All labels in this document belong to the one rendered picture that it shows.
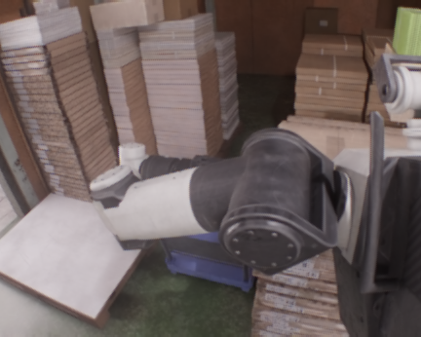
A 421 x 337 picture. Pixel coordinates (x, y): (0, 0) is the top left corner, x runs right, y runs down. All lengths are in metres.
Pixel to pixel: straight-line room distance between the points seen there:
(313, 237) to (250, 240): 0.06
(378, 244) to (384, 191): 0.06
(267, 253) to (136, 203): 0.20
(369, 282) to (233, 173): 0.19
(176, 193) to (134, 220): 0.08
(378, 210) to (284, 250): 0.10
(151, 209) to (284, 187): 0.18
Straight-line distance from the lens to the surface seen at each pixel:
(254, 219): 0.29
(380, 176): 0.30
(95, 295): 1.82
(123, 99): 2.33
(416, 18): 1.10
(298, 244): 0.31
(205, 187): 0.37
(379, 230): 0.35
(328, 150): 0.79
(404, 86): 0.43
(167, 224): 0.41
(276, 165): 0.34
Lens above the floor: 1.49
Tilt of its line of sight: 34 degrees down
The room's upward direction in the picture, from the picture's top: 6 degrees counter-clockwise
